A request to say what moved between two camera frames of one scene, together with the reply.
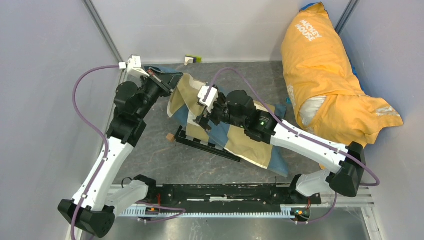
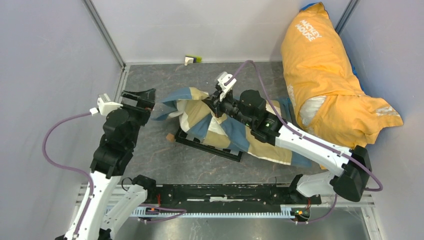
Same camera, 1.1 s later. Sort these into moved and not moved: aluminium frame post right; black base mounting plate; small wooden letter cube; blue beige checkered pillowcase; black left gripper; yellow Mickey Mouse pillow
Moved: black left gripper; blue beige checkered pillowcase
Not moved: aluminium frame post right; black base mounting plate; yellow Mickey Mouse pillow; small wooden letter cube
